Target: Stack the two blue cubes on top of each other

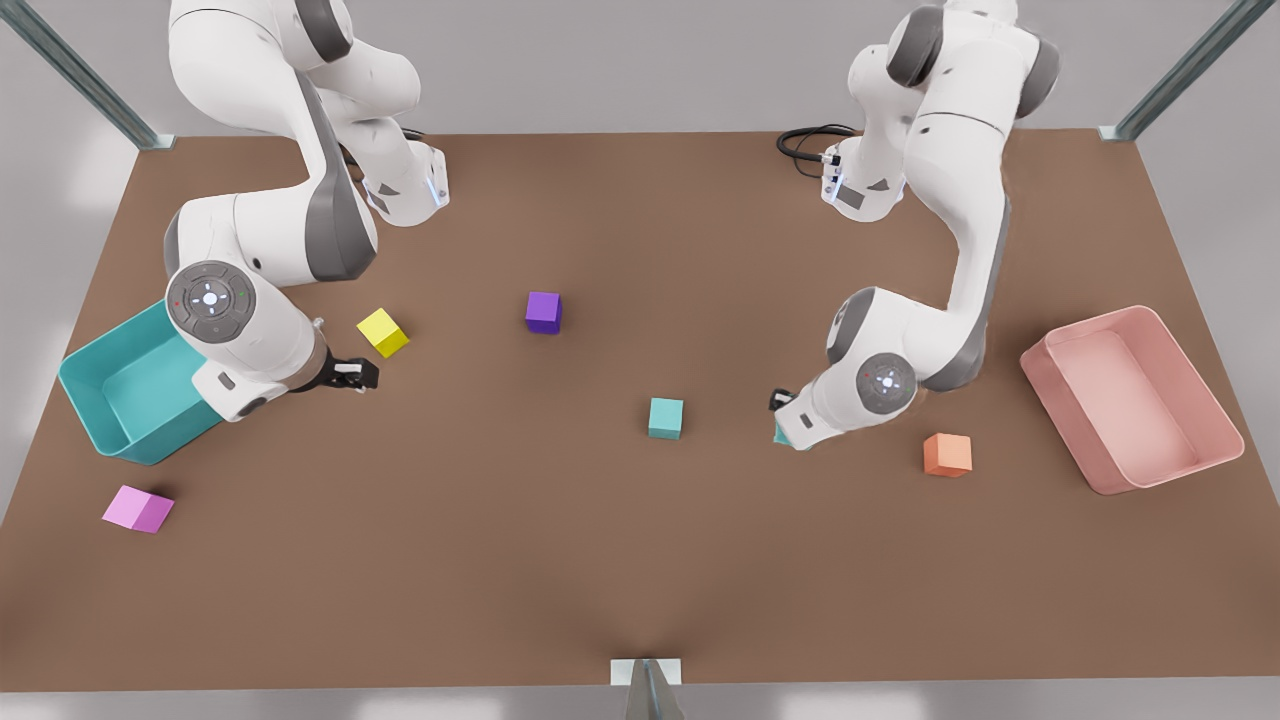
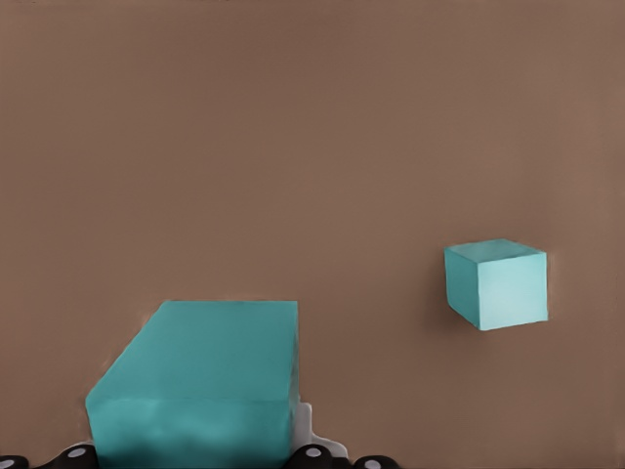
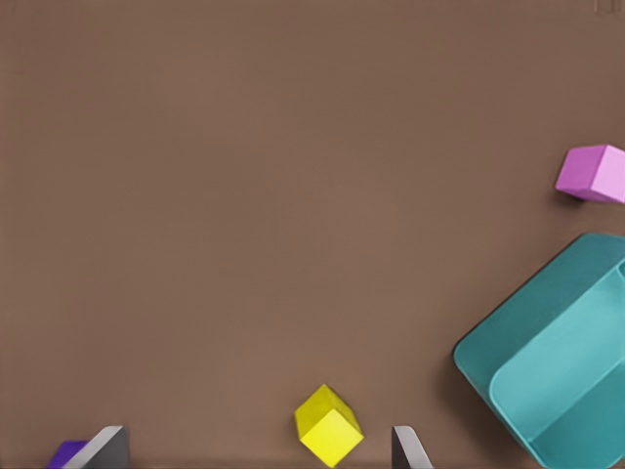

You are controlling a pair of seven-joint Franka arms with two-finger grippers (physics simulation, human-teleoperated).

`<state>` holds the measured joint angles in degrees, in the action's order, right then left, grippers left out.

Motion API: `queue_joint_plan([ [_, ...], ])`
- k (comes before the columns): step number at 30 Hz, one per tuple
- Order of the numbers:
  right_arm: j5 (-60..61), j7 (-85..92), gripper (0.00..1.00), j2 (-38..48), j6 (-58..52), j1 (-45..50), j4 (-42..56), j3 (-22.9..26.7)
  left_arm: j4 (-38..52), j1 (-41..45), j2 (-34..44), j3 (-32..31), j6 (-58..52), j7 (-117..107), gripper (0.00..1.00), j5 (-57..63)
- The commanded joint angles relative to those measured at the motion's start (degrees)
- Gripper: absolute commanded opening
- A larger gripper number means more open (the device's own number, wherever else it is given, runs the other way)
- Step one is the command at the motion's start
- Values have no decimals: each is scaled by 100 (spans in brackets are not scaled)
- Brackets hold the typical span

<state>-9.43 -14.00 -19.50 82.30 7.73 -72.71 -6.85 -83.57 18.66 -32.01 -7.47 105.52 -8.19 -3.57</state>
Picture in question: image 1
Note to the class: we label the teal blue cube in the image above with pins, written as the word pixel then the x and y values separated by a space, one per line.
pixel 782 436
pixel 666 418

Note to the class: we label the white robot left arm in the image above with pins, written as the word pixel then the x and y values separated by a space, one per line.
pixel 960 180

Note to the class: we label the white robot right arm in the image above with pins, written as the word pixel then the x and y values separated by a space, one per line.
pixel 260 240

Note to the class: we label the yellow cube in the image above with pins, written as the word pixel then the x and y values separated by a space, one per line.
pixel 382 332

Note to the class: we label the orange cube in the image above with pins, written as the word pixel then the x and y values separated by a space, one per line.
pixel 947 455

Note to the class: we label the purple cube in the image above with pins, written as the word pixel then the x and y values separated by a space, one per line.
pixel 543 312

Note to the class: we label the teal plastic bin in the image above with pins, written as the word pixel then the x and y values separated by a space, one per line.
pixel 120 400

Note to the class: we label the pink cube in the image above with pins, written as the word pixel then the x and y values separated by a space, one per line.
pixel 137 509

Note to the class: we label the pink plastic bin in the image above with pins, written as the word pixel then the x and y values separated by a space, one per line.
pixel 1135 400

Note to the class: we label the silver frame post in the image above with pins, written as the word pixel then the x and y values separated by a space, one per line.
pixel 80 75
pixel 647 685
pixel 1180 70

